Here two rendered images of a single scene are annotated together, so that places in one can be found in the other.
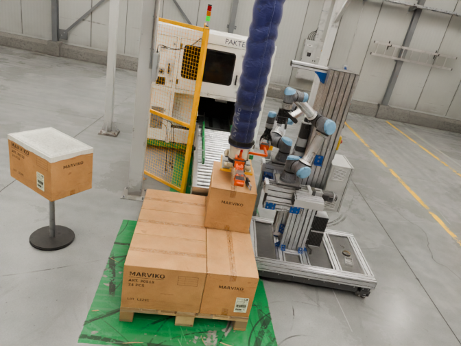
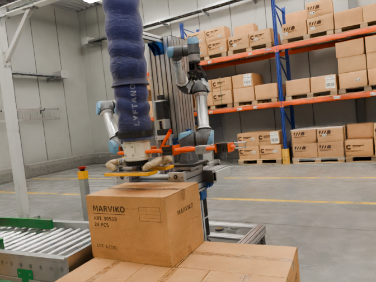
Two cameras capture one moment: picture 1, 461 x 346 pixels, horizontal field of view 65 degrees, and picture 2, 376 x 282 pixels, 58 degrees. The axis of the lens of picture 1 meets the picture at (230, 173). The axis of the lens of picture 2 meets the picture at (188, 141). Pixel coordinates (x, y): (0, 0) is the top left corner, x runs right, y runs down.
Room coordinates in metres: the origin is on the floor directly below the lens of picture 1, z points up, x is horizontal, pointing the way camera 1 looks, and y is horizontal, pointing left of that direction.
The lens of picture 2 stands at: (1.59, 1.57, 1.34)
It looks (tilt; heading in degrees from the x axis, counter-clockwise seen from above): 3 degrees down; 304
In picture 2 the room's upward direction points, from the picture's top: 6 degrees counter-clockwise
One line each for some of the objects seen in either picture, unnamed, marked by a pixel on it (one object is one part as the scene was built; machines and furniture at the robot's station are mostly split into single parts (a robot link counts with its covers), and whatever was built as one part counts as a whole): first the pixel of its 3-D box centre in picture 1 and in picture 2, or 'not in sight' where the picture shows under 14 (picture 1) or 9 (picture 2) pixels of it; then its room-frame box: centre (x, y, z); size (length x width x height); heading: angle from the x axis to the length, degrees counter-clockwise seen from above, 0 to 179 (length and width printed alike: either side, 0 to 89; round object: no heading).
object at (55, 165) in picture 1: (51, 162); not in sight; (2.85, 1.58, 0.82); 0.60 x 0.40 x 0.40; 62
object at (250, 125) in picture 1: (252, 86); (127, 56); (3.06, -0.03, 1.78); 0.22 x 0.22 x 1.04
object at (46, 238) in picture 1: (51, 211); not in sight; (2.85, 1.58, 0.31); 0.40 x 0.40 x 0.62
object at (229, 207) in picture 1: (230, 195); (145, 219); (3.06, -0.04, 0.74); 0.60 x 0.40 x 0.40; 5
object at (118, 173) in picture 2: (226, 161); (130, 170); (3.05, 0.06, 1.08); 0.34 x 0.10 x 0.05; 4
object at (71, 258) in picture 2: (224, 192); (103, 240); (3.42, 0.02, 0.58); 0.70 x 0.03 x 0.06; 99
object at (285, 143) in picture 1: (285, 144); not in sight; (3.50, -0.49, 1.20); 0.13 x 0.12 x 0.14; 64
